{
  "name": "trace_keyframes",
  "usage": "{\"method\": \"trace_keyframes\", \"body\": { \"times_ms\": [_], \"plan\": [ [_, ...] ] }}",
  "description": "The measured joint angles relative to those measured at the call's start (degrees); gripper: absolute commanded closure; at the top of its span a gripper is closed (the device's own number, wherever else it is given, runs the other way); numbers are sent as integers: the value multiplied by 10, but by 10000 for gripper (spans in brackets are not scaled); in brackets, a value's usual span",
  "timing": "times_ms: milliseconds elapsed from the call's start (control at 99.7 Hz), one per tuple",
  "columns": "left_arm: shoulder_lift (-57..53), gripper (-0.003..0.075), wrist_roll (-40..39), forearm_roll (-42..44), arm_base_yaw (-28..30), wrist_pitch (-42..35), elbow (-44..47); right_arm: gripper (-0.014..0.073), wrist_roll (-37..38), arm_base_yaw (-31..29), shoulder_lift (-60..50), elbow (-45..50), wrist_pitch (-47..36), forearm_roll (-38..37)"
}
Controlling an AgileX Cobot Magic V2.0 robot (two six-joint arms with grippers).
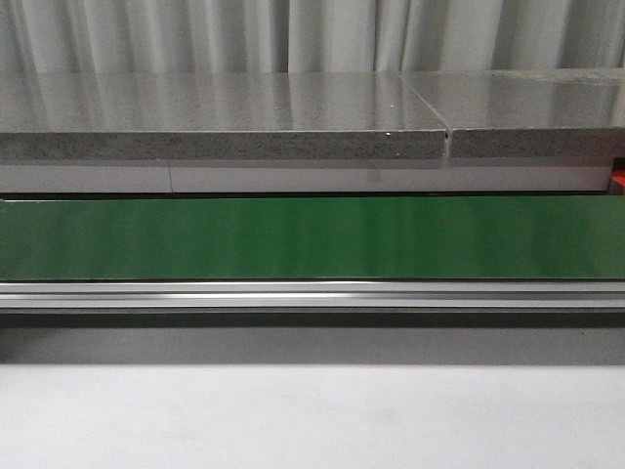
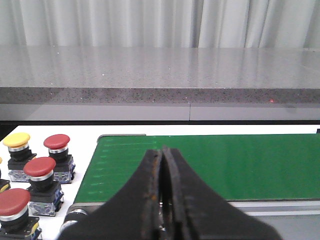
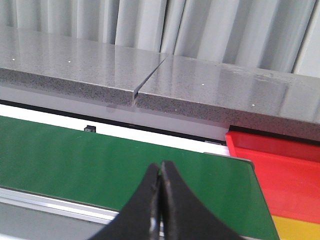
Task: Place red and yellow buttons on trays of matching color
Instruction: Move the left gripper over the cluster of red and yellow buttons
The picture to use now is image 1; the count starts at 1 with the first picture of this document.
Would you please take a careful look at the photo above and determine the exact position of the grey stone slab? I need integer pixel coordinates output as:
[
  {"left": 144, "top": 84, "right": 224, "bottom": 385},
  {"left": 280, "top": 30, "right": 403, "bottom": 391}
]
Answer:
[
  {"left": 1, "top": 72, "right": 446, "bottom": 161},
  {"left": 400, "top": 68, "right": 624, "bottom": 161}
]

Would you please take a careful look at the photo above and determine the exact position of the grey stone slab right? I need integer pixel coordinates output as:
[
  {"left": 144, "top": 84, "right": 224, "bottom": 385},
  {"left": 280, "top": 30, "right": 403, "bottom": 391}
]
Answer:
[{"left": 400, "top": 68, "right": 624, "bottom": 161}]

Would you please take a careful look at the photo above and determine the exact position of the red object at right edge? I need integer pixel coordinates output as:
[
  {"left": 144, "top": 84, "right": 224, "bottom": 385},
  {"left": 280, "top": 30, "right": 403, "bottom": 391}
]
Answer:
[{"left": 609, "top": 169, "right": 625, "bottom": 195}]

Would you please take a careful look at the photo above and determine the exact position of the grey stone slab left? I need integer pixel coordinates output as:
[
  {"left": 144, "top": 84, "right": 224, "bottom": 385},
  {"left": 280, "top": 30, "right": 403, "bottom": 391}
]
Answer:
[{"left": 1, "top": 72, "right": 446, "bottom": 161}]

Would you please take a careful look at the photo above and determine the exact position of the green conveyor belt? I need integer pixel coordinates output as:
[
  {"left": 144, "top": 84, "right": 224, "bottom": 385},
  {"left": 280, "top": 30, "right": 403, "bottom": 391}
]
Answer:
[{"left": 1, "top": 195, "right": 624, "bottom": 280}]

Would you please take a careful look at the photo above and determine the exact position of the aluminium conveyor side rail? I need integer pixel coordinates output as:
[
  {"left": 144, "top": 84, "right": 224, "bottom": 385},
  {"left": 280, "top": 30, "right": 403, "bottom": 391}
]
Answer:
[{"left": 1, "top": 280, "right": 624, "bottom": 313}]

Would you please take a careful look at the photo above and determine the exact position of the grey curtain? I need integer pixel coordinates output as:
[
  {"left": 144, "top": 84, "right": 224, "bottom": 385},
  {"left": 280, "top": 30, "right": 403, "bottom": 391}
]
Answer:
[{"left": 1, "top": 1, "right": 624, "bottom": 73}]

